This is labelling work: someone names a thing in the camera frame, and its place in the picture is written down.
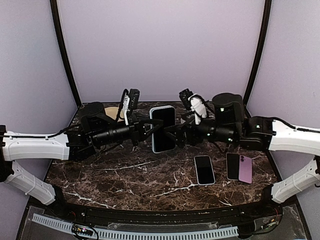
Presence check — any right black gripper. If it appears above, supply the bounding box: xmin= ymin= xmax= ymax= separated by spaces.
xmin=162 ymin=111 xmax=238 ymax=149

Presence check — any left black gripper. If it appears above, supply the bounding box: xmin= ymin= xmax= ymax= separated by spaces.
xmin=92 ymin=112 xmax=164 ymax=147

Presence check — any lavender phone case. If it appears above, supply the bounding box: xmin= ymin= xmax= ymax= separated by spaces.
xmin=193 ymin=155 xmax=216 ymax=186

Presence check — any black phone face up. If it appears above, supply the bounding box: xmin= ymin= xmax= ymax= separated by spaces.
xmin=226 ymin=153 xmax=240 ymax=181

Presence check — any pink phone face down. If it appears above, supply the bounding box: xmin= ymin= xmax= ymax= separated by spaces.
xmin=238 ymin=155 xmax=253 ymax=184

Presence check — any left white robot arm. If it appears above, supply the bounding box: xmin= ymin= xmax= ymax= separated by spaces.
xmin=0 ymin=102 xmax=163 ymax=218

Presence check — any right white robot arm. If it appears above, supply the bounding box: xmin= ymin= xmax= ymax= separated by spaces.
xmin=164 ymin=89 xmax=320 ymax=217

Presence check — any beige round plate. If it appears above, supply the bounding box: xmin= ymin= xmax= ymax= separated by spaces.
xmin=104 ymin=106 xmax=124 ymax=122

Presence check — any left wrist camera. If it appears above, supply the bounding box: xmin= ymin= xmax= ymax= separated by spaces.
xmin=116 ymin=88 xmax=140 ymax=126

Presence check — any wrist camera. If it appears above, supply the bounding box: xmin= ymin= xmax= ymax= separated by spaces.
xmin=116 ymin=88 xmax=140 ymax=126
xmin=179 ymin=88 xmax=207 ymax=125

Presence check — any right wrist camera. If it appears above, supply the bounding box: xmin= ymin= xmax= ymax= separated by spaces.
xmin=179 ymin=88 xmax=207 ymax=125

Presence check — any white slotted cable duct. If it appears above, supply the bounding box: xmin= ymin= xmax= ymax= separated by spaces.
xmin=31 ymin=213 xmax=239 ymax=240

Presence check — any left black frame post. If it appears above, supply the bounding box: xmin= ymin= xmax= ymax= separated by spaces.
xmin=49 ymin=0 xmax=82 ymax=108

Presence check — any black frame post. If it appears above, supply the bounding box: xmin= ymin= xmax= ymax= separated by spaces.
xmin=243 ymin=0 xmax=272 ymax=107
xmin=49 ymin=0 xmax=82 ymax=108

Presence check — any right black frame post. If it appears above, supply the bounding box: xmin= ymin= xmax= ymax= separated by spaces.
xmin=243 ymin=0 xmax=272 ymax=107

